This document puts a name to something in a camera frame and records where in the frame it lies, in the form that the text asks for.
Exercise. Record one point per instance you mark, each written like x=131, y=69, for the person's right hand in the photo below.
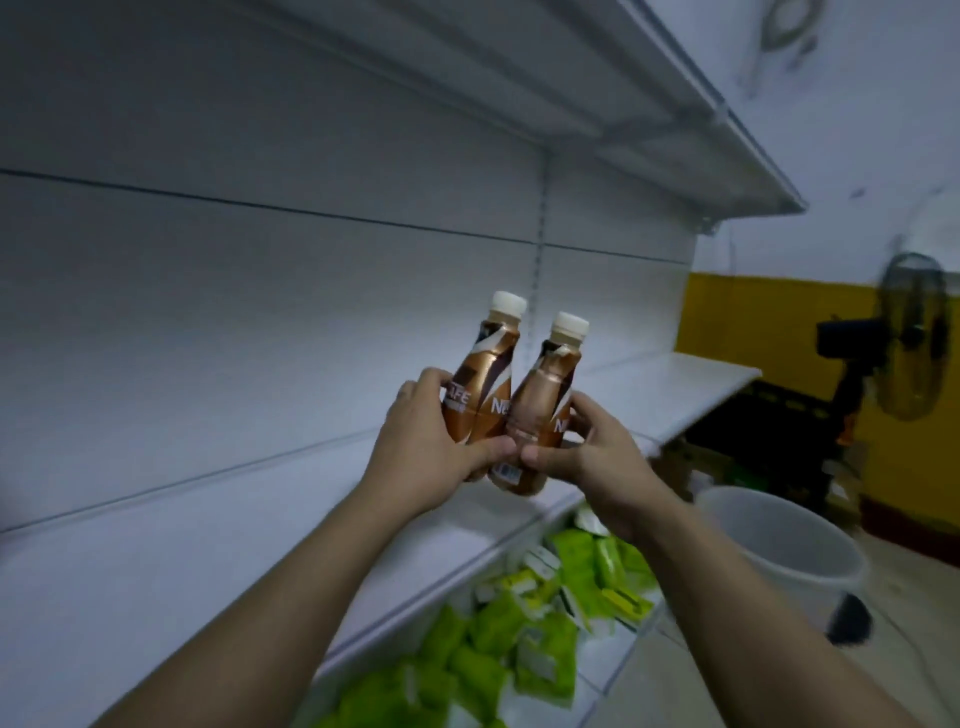
x=600, y=469

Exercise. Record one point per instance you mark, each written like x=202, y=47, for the person's left hand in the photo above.
x=420, y=457

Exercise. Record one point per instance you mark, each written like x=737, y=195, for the person's left thumb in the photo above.
x=480, y=453

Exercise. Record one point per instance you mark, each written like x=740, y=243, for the person's right thumb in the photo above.
x=551, y=456

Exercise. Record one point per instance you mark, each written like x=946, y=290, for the brown coffee drink bottle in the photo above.
x=480, y=379
x=536, y=420

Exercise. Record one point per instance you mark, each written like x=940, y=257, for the person's left forearm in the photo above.
x=240, y=622

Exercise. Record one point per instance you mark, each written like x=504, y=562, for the person's right forearm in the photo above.
x=757, y=630

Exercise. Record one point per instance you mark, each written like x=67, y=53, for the pile of green snack packets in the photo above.
x=525, y=615

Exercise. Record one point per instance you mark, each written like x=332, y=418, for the dark crate of goods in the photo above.
x=757, y=439

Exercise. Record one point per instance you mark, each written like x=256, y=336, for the white plastic bucket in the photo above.
x=780, y=555

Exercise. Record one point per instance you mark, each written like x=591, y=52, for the white metal shelving unit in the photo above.
x=285, y=247

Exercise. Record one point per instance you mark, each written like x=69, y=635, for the black standing fan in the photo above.
x=896, y=345

